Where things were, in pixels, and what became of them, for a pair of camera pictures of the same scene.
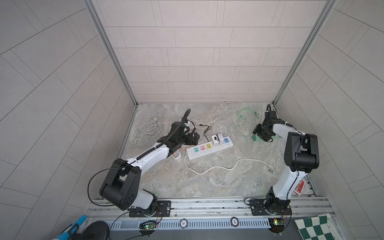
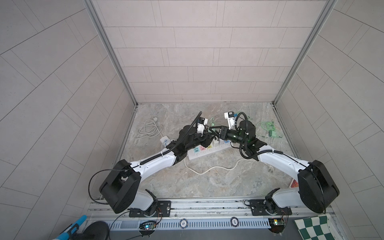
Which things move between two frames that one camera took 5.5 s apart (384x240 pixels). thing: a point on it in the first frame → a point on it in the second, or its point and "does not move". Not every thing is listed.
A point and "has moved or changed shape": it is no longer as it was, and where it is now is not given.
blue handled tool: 67,233 does not move
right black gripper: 257,129 → 224,132
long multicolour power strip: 201,150 does not move
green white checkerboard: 316,227 does not move
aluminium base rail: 207,215 does not move
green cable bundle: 256,113 → 212,121
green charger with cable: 256,138 has moved or changed shape
